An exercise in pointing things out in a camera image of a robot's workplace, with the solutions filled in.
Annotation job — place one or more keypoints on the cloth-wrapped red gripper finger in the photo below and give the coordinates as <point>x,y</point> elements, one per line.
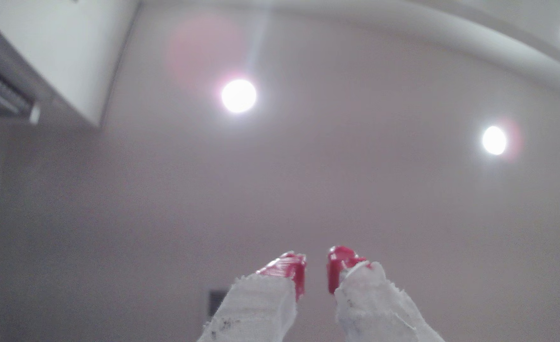
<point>375,308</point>
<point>261,308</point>

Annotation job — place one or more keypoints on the round ceiling light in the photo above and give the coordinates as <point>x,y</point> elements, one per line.
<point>238,96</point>
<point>493,140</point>

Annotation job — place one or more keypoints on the small dark wall plate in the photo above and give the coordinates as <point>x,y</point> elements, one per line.
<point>216,301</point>

